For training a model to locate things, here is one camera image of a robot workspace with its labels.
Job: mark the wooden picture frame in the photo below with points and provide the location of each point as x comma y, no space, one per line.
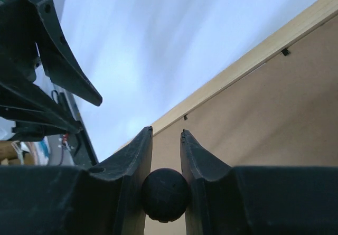
275,106

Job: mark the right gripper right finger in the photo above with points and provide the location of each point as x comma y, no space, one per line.
256,199

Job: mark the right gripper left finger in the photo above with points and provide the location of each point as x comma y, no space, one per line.
104,199

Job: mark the aluminium rail across front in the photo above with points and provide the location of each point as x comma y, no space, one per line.
73,108

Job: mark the red handled screwdriver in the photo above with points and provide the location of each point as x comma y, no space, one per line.
165,195

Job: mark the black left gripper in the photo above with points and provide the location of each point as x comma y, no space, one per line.
25,23

